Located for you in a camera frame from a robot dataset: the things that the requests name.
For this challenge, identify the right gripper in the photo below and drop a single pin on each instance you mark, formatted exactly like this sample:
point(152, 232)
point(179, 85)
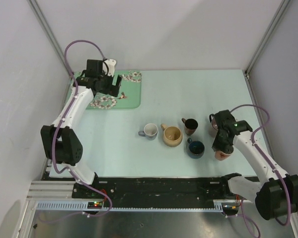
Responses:
point(216, 145)

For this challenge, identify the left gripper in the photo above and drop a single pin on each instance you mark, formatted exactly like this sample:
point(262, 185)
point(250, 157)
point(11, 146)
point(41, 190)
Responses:
point(112, 89)

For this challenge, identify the pink floral mug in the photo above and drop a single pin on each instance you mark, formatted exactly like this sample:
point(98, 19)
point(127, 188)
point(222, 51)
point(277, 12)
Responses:
point(222, 155)

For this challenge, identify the dark brown mug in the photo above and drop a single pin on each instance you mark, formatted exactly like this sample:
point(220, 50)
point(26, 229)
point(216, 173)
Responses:
point(190, 126)

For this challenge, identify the blue ribbed mug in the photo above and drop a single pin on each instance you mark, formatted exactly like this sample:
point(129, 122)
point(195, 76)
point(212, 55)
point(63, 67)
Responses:
point(195, 148)

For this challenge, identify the grey white mug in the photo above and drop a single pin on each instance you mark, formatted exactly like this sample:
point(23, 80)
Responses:
point(150, 131)

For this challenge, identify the beige round mug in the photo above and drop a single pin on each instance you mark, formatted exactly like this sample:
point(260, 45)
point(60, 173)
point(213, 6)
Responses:
point(172, 135)

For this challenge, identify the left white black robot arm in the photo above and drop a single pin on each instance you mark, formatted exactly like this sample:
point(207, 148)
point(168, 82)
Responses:
point(61, 144)

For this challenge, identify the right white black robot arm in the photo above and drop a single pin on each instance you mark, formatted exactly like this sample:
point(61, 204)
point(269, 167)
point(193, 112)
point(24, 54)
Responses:
point(276, 192)

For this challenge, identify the green floral tray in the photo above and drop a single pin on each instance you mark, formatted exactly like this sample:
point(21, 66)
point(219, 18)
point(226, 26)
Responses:
point(129, 95)

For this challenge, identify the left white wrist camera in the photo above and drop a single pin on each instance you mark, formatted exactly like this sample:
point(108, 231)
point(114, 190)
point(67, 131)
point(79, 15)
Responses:
point(109, 66)

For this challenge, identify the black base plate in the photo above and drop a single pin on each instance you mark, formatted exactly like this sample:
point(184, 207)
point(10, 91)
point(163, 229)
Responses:
point(114, 187)

